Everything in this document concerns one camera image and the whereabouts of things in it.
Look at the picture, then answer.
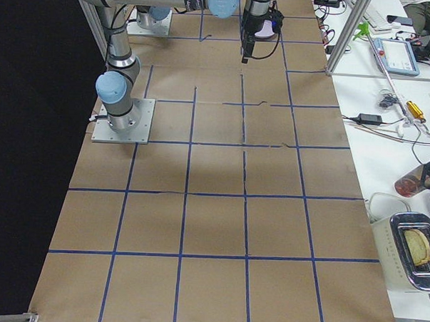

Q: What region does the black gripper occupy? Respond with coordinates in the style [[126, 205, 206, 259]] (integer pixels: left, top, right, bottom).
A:
[[241, 0, 268, 64]]

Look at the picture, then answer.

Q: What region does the lilac round plate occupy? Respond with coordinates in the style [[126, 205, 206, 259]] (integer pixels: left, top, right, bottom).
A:
[[255, 20, 276, 41]]

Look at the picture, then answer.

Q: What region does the black power adapter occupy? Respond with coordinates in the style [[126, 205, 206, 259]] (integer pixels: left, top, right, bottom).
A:
[[357, 113, 383, 126]]

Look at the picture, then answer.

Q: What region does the blue teach pendant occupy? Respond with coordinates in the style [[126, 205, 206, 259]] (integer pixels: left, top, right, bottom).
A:
[[373, 38, 419, 77]]

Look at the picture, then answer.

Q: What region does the yellow tool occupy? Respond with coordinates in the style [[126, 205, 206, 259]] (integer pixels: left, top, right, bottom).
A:
[[406, 101, 426, 123]]

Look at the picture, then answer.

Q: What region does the bottle with red drink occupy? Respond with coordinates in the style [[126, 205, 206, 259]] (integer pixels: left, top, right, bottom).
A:
[[394, 161, 430, 197]]

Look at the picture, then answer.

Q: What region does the white toaster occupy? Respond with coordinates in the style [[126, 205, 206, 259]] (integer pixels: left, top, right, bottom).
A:
[[372, 212, 430, 294]]

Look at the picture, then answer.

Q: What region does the bread slice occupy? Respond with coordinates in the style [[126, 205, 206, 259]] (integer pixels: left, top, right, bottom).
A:
[[404, 229, 430, 266]]

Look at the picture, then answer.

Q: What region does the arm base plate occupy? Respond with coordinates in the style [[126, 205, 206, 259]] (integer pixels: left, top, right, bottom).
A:
[[91, 98, 155, 145], [127, 10, 173, 38]]

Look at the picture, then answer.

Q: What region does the green handled reacher tool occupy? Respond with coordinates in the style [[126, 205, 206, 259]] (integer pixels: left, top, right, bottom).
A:
[[354, 22, 430, 136]]

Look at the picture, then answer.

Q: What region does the aluminium frame post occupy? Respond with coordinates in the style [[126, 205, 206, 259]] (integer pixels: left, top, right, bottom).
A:
[[325, 0, 372, 76]]

